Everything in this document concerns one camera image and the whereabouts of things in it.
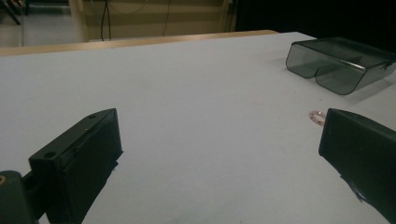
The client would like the thin black hanging cable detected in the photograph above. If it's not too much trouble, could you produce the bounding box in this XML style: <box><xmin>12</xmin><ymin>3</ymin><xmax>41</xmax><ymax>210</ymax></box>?
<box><xmin>163</xmin><ymin>0</ymin><xmax>173</xmax><ymax>37</ymax></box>

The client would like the clear grey plastic compartment box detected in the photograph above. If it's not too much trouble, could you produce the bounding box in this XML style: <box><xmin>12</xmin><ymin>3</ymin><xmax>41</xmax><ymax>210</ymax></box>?
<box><xmin>285</xmin><ymin>36</ymin><xmax>396</xmax><ymax>96</ymax></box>

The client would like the wooden table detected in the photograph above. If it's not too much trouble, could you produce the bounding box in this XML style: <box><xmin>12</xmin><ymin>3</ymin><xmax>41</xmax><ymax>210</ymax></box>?
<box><xmin>0</xmin><ymin>29</ymin><xmax>279</xmax><ymax>58</ymax></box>

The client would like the wooden cabinet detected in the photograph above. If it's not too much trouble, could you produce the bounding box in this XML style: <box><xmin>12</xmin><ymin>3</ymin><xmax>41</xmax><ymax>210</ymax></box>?
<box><xmin>68</xmin><ymin>0</ymin><xmax>237</xmax><ymax>43</ymax></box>

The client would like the small pink ring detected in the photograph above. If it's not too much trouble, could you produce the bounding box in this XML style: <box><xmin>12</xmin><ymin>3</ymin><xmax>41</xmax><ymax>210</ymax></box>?
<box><xmin>308</xmin><ymin>109</ymin><xmax>326</xmax><ymax>126</ymax></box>

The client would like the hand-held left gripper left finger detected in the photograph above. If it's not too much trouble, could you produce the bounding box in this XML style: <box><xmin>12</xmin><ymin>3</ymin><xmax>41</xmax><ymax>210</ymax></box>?
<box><xmin>28</xmin><ymin>107</ymin><xmax>124</xmax><ymax>224</ymax></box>

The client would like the thick black hanging cable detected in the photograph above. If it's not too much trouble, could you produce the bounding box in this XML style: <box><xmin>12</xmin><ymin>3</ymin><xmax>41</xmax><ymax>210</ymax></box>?
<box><xmin>100</xmin><ymin>0</ymin><xmax>112</xmax><ymax>42</ymax></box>

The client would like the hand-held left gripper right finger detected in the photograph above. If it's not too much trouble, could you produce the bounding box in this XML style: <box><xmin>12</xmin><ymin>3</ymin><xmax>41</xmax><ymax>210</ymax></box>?
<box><xmin>318</xmin><ymin>107</ymin><xmax>396</xmax><ymax>224</ymax></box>

